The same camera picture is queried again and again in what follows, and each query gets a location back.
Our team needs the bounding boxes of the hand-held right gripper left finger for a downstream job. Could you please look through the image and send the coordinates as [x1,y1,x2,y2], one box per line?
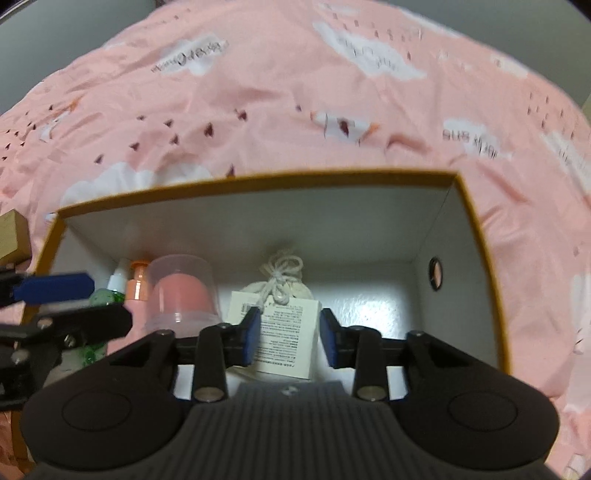
[110,307,262,404]

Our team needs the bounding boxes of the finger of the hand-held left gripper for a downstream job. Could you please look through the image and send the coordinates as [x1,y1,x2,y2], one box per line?
[0,302,134,352]
[0,271,95,308]

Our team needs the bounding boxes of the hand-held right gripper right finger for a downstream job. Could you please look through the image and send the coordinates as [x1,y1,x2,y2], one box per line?
[320,308,472,403]

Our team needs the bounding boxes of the green bottle with white cap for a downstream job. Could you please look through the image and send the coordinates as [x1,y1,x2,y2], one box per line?
[83,258,127,367]

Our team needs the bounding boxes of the cream drawstring pouch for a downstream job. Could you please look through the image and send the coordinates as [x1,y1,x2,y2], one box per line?
[240,251,315,305]

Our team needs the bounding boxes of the peach bottle with orange cap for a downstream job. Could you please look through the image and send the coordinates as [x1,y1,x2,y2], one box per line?
[124,259,151,342]

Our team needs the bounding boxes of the clear container with pink sponge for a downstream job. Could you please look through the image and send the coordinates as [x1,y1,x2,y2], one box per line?
[143,255,222,340]

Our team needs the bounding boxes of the orange cardboard box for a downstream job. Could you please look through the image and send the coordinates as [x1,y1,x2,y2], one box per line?
[11,170,514,462]

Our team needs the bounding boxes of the small brown cardboard box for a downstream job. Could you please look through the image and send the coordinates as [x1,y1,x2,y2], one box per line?
[0,210,33,266]

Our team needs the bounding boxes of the pink printed blanket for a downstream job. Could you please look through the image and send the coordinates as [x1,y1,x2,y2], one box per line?
[0,0,591,480]

